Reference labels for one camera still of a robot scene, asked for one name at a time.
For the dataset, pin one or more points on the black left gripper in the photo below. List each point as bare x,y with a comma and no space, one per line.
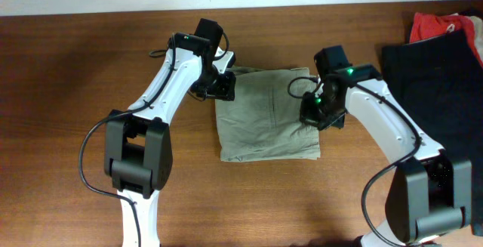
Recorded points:
226,88

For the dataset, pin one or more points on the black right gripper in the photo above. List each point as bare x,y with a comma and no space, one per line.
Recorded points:
308,114

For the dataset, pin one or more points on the khaki green shorts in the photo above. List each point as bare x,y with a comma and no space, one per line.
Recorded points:
263,122

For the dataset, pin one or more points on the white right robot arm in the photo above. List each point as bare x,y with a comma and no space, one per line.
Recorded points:
430,193

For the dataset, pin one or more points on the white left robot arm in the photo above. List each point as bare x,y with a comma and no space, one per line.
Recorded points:
138,152

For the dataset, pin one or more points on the black folded garment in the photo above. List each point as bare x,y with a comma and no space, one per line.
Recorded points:
438,82

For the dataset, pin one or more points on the red garment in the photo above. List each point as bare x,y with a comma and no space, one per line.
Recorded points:
428,26

